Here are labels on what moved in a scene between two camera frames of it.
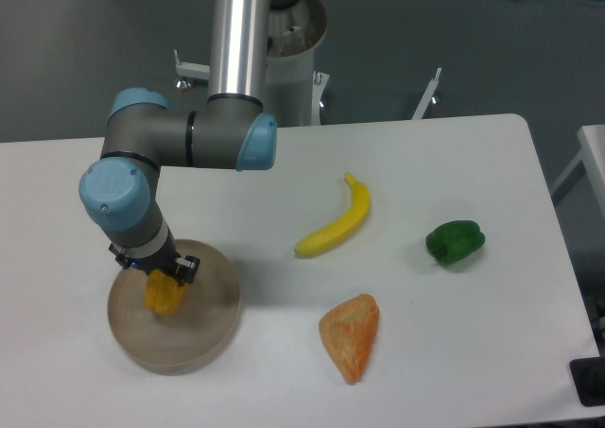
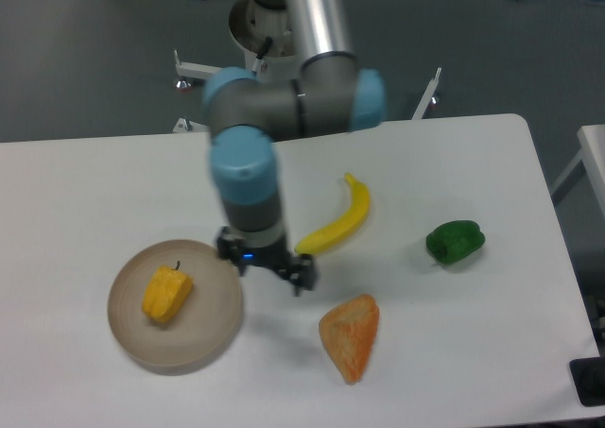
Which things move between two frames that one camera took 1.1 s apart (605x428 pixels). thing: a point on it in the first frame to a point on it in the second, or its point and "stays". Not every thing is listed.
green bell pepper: (451, 242) stays
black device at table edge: (589, 380) stays
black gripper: (168, 262) to (275, 256)
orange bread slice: (349, 331) stays
